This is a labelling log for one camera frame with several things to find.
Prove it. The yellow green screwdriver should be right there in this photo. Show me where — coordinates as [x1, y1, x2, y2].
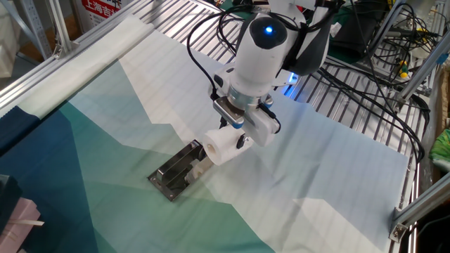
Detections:
[398, 59, 410, 79]

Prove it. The shiny metal toilet paper holder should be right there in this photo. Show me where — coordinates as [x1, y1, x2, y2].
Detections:
[147, 139, 214, 202]

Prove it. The pale paper strip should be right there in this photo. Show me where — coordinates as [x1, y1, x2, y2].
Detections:
[7, 219, 46, 227]

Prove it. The green plastic bag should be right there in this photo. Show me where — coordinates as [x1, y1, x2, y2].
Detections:
[429, 129, 450, 173]

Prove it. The black cable tangle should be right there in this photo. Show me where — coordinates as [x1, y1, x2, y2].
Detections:
[365, 0, 440, 89]

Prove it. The long aluminium frame rail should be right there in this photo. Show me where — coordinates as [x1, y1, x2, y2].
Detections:
[0, 0, 155, 110]

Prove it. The white toilet paper roll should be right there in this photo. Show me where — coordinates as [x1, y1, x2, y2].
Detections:
[202, 124, 255, 167]

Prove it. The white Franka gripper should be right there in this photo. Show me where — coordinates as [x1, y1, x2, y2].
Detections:
[219, 105, 279, 150]

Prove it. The aluminium frame post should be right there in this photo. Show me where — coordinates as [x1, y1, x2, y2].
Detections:
[397, 33, 450, 103]
[372, 0, 405, 60]
[45, 0, 81, 59]
[388, 171, 450, 243]

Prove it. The black box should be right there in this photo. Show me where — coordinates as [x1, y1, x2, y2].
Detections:
[332, 10, 379, 59]

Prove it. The red white printed sign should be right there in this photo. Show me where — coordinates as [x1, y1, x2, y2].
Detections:
[80, 0, 122, 27]

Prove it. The pink box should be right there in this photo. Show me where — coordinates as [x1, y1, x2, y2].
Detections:
[0, 197, 41, 253]

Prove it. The brown cardboard box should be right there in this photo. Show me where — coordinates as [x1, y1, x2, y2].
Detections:
[435, 66, 450, 138]

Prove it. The grey perforated steel angle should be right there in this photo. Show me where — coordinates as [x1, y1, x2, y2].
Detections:
[19, 0, 53, 60]

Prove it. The blue green white tablecloth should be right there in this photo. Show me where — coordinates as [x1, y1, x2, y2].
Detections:
[0, 13, 411, 253]

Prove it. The black cable bundle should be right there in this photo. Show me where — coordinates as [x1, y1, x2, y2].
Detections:
[316, 59, 432, 164]

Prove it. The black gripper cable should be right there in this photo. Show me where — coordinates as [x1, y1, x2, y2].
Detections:
[258, 101, 282, 134]

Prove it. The black camera cable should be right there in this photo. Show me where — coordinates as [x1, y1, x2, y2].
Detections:
[185, 4, 254, 101]

